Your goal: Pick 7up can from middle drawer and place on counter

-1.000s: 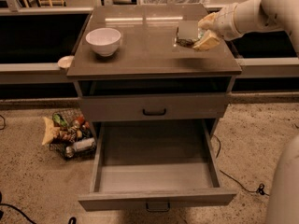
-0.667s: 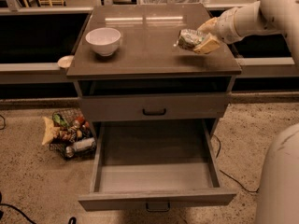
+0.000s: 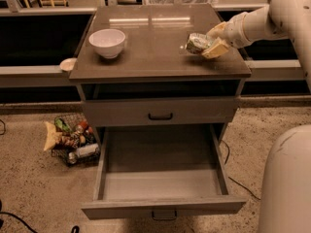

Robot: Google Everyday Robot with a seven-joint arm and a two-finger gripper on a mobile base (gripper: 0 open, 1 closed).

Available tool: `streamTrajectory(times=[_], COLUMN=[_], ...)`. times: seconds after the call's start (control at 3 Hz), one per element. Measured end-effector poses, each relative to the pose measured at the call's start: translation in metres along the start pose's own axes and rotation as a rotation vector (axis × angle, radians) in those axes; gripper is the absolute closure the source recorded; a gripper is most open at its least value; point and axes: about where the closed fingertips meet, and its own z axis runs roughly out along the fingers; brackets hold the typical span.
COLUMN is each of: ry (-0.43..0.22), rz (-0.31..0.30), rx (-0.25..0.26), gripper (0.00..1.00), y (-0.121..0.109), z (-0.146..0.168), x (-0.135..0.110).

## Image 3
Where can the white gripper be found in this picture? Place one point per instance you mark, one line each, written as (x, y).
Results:
(233, 31)

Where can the silver green 7up can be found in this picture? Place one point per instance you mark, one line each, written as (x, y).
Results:
(197, 43)

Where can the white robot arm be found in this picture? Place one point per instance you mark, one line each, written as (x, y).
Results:
(285, 205)

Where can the closed grey top drawer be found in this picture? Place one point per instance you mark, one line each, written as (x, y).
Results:
(133, 112)

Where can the grey drawer cabinet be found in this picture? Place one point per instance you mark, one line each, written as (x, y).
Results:
(154, 63)

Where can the open grey middle drawer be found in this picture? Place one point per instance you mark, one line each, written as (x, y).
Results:
(162, 172)

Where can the white ceramic bowl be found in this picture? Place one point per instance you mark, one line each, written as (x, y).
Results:
(108, 43)

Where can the clear plastic bottle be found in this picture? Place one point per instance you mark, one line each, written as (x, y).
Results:
(87, 150)

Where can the yellow chip bag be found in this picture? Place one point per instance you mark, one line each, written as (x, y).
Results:
(52, 137)

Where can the black wire basket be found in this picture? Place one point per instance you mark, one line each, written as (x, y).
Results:
(76, 133)

